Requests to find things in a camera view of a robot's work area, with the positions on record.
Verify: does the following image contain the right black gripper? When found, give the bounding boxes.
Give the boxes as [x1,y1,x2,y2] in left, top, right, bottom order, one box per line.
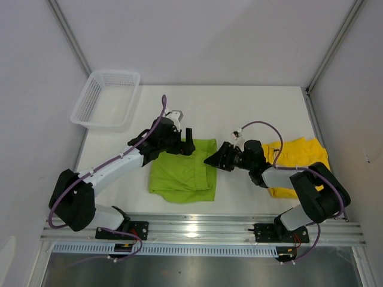
[203,141,253,172]

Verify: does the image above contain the green fabric shorts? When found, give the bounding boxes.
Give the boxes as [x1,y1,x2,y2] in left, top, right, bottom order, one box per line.
[148,139,217,204]

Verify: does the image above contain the yellow fabric shorts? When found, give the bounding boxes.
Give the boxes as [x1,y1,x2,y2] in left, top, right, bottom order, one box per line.
[262,138,330,199]

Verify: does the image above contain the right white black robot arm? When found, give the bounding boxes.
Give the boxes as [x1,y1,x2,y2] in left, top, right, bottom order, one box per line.
[204,140,351,242]

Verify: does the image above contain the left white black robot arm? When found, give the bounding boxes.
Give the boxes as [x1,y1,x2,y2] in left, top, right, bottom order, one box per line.
[48,116,196,239]

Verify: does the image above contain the white plastic mesh basket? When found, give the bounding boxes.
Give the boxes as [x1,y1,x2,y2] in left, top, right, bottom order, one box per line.
[69,69,141,132]

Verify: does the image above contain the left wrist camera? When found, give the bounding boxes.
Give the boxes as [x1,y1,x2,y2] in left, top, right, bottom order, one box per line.
[165,110,183,132]

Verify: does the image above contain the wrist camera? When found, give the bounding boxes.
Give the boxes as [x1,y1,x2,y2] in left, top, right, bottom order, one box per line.
[232,128,242,141]
[165,110,183,132]

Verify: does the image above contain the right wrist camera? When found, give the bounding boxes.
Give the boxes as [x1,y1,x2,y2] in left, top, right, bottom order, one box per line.
[232,128,242,141]

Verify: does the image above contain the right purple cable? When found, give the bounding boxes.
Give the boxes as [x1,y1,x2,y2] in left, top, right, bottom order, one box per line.
[239,120,348,266]

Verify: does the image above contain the aluminium mounting rail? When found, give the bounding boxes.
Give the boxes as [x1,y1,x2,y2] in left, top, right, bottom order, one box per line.
[40,212,367,246]

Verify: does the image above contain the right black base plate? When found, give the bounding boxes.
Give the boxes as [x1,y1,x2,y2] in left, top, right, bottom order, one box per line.
[249,223,310,243]

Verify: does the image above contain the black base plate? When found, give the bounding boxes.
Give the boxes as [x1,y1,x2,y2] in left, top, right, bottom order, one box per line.
[249,223,310,243]
[95,221,149,241]

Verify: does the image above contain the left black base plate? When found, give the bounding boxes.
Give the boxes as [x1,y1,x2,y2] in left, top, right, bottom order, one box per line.
[95,221,149,241]

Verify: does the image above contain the white slotted cable duct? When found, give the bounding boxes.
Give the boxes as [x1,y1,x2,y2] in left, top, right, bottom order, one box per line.
[52,242,278,258]

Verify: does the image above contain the left aluminium corner post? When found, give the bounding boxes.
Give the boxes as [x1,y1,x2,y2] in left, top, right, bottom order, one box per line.
[45,0,92,77]

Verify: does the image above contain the aluminium corner post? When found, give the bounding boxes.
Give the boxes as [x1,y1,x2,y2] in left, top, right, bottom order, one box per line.
[45,0,92,77]
[306,0,366,94]

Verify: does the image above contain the right aluminium corner post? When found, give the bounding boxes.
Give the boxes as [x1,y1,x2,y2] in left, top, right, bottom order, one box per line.
[306,0,366,94]

